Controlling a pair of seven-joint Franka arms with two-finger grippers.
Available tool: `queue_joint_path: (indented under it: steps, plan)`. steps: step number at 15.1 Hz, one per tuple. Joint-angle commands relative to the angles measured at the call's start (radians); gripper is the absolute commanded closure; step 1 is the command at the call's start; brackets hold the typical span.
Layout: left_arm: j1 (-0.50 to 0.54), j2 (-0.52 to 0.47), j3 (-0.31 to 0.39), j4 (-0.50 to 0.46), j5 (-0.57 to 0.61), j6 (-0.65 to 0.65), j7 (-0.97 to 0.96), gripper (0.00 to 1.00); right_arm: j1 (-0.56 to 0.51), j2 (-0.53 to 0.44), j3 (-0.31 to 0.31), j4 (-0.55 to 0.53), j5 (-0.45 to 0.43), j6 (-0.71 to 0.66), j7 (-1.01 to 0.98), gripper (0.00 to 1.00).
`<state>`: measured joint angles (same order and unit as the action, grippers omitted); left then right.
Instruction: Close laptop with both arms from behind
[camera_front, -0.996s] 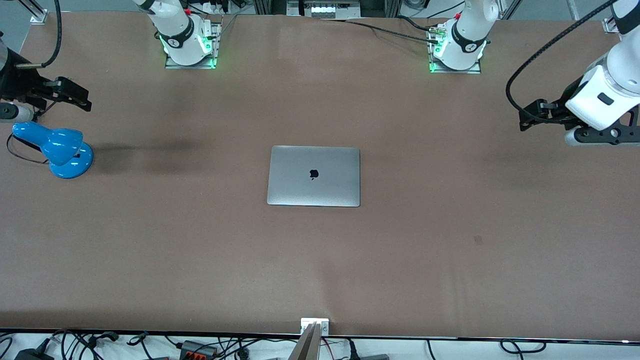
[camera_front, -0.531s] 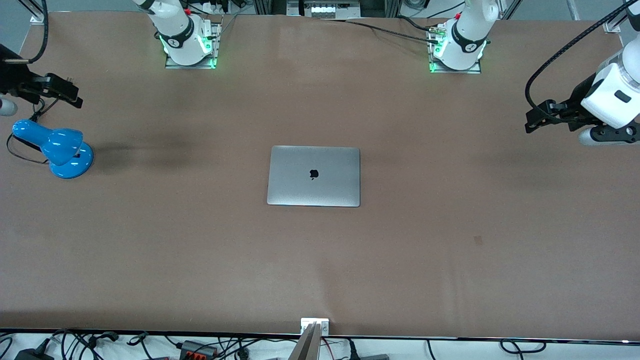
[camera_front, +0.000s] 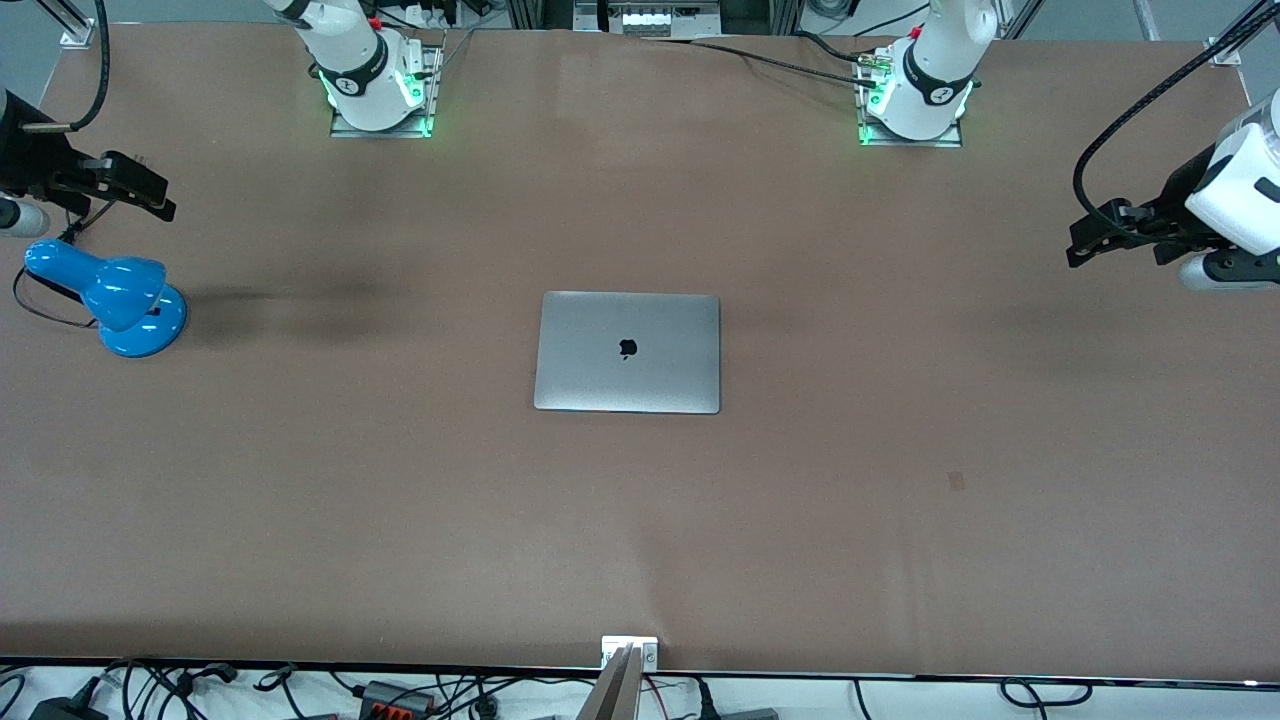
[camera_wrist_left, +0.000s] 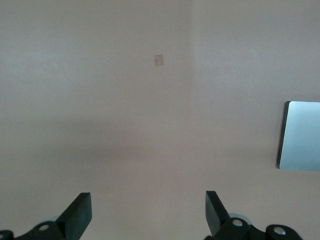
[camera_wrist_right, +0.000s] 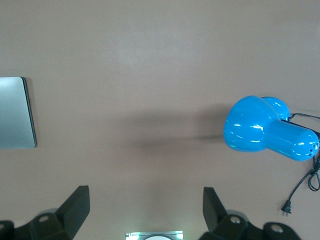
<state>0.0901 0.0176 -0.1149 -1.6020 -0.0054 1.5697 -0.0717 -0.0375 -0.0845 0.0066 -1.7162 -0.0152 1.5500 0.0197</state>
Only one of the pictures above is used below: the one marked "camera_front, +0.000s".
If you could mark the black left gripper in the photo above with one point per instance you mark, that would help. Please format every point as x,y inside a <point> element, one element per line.
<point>1176,196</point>

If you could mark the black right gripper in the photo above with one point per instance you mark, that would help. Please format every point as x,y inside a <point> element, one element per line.
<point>22,152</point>

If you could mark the silver grey laptop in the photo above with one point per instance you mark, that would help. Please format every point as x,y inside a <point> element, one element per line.
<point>660,380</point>

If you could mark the blue desk lamp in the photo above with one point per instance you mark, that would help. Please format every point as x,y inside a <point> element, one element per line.
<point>125,290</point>

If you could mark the white power strip with plugs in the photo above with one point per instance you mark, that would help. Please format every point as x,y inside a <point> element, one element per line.
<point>430,12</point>

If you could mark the white power strip with switches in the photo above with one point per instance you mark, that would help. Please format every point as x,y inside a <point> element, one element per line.
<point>650,20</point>

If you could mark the black power adapter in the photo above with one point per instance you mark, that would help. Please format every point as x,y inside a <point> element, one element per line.
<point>65,710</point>

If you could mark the black orange connector block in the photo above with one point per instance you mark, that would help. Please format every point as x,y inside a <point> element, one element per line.
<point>395,698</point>

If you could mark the black floor plug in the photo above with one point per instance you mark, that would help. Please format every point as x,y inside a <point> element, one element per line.
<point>705,700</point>

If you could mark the aluminium corner bracket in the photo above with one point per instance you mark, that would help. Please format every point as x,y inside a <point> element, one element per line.
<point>78,35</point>
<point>1222,50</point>

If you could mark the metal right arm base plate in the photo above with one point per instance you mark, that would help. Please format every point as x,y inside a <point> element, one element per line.
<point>430,90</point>

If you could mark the aluminium profile frame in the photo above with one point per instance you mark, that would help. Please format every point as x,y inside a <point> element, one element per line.
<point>525,12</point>

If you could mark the white mounting bracket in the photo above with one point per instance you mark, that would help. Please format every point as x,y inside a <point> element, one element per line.
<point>645,655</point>

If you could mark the grey camera pole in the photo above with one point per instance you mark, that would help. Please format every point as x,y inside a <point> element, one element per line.
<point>612,695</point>

